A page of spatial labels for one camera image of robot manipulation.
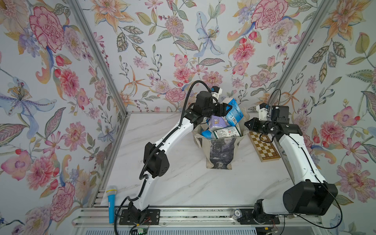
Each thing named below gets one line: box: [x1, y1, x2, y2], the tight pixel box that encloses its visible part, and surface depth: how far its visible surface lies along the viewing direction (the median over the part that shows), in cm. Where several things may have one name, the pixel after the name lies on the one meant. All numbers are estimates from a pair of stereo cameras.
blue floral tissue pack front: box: [201, 129, 212, 140], surface depth 84 cm
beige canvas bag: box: [191, 107, 251, 170], surface depth 81 cm
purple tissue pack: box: [208, 115, 230, 132], surface depth 84 cm
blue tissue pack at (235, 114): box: [225, 97, 244, 127], surface depth 80 cm
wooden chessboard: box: [247, 131, 282, 163], surface depth 98 cm
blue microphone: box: [106, 185, 118, 224], surface depth 79 cm
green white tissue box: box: [212, 125, 242, 140], surface depth 79 cm
